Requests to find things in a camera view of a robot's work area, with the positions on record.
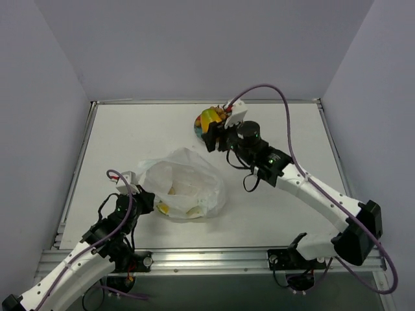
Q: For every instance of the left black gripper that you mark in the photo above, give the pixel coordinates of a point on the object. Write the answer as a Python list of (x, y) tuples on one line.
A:
[(146, 201)]

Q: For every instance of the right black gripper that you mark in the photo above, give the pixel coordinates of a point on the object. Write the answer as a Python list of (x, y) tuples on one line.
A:
[(221, 138)]

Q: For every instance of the fake yellow green mango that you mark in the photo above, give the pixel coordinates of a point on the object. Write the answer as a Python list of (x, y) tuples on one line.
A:
[(206, 112)]

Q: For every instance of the fake longan fruit bunch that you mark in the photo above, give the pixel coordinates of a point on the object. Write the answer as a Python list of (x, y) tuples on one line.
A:
[(218, 111)]

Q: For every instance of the white printed plastic bag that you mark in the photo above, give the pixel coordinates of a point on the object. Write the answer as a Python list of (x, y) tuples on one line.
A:
[(185, 185)]

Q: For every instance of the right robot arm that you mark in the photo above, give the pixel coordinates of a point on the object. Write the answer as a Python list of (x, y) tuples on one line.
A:
[(357, 224)]

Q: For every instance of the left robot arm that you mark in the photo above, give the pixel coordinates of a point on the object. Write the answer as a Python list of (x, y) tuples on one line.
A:
[(103, 249)]

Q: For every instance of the red floral plate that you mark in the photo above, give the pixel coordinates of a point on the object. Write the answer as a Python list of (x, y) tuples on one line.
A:
[(199, 129)]

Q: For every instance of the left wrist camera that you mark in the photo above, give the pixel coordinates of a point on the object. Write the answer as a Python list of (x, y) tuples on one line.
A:
[(126, 184)]

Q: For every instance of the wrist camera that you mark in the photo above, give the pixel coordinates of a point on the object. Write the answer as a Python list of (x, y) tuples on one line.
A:
[(235, 113), (126, 184)]

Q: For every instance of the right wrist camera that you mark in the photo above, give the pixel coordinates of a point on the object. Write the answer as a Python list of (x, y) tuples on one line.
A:
[(235, 113)]

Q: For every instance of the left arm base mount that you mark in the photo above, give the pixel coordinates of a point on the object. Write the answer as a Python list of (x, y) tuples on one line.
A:
[(126, 269)]

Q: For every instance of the aluminium front rail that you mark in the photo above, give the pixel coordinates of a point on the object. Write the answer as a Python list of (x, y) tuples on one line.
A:
[(205, 261)]

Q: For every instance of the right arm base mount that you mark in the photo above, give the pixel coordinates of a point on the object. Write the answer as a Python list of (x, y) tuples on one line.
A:
[(298, 276)]

